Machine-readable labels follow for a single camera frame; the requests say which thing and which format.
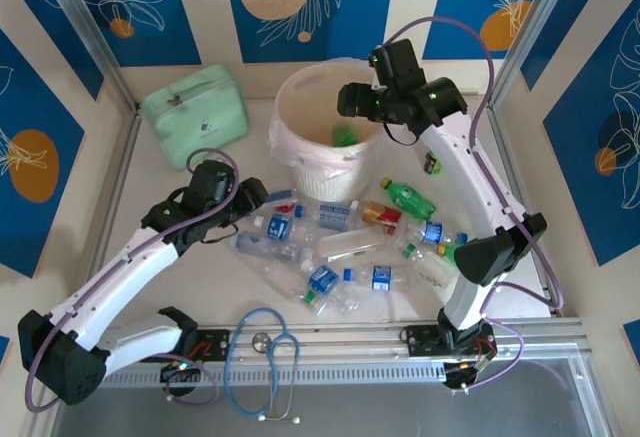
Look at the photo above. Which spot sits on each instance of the clear bottle dark label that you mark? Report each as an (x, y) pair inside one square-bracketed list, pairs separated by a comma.
[(260, 247)]

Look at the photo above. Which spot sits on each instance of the small crushed green bottle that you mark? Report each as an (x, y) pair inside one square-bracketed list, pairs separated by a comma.
[(343, 136)]

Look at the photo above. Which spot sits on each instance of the clear rectangular plastic bottle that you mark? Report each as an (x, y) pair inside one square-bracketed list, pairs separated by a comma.
[(350, 243)]

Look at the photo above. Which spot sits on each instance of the clear bottle blue label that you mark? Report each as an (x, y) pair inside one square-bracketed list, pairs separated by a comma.
[(431, 232), (277, 226)]

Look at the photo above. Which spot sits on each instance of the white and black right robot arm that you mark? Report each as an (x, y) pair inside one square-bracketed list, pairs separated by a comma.
[(465, 167)]

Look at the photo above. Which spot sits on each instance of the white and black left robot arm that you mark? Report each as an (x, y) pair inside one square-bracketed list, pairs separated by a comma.
[(125, 267)]

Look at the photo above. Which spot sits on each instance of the clear plastic bin liner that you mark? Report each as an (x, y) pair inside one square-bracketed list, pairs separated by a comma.
[(280, 132)]

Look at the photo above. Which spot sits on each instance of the white ribbed waste bin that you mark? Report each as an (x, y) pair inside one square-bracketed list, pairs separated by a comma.
[(325, 182)]

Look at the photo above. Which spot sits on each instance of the clear bottle red blue print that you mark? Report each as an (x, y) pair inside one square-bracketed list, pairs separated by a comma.
[(281, 199)]

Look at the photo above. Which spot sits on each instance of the short green bottle black label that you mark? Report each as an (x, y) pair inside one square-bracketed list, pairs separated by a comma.
[(433, 164)]

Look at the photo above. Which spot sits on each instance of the crushed clear plastic bottle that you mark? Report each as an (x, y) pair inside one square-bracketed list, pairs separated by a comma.
[(282, 277)]

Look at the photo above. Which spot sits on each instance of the soda water bottle blue cap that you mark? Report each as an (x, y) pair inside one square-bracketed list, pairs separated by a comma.
[(330, 216)]

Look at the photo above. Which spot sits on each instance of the mint green zip pouch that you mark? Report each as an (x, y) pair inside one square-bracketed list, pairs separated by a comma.
[(195, 117)]

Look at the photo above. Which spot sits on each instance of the blue label green cap bottle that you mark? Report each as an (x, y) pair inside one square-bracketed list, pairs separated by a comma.
[(322, 278)]

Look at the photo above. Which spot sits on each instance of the red gold label bottle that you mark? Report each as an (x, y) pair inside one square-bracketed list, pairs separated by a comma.
[(382, 216)]

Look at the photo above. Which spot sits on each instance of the blue stethoscope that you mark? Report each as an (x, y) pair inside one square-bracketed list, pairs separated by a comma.
[(260, 341)]

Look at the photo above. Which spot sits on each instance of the clear bottle green cap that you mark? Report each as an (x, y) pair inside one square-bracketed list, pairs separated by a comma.
[(427, 264)]

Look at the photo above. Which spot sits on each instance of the grey metal panel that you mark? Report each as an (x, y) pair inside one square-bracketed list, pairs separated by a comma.
[(375, 414)]

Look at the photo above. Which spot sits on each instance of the aluminium left side rail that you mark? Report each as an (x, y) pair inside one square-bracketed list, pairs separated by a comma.
[(122, 167)]

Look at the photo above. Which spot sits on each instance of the aluminium rail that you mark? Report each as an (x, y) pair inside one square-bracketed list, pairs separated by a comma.
[(122, 167), (510, 157), (350, 342)]

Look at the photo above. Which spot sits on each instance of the aluminium right side rail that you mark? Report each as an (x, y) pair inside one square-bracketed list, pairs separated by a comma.
[(510, 157)]

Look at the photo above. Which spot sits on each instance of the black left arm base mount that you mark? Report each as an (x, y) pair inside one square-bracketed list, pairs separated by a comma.
[(215, 342)]

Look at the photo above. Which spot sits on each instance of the aluminium right frame post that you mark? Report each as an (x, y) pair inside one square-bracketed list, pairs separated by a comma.
[(535, 27)]

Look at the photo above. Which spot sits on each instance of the aluminium frame post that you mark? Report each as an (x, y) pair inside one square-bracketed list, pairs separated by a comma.
[(90, 32), (535, 27)]

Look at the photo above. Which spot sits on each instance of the aluminium front rail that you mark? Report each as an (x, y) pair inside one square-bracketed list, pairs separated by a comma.
[(350, 342)]

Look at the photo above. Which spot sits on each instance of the aluminium left frame post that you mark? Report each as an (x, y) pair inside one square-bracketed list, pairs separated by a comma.
[(90, 32)]

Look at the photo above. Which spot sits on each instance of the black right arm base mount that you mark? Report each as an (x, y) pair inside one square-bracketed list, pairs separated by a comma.
[(420, 339)]

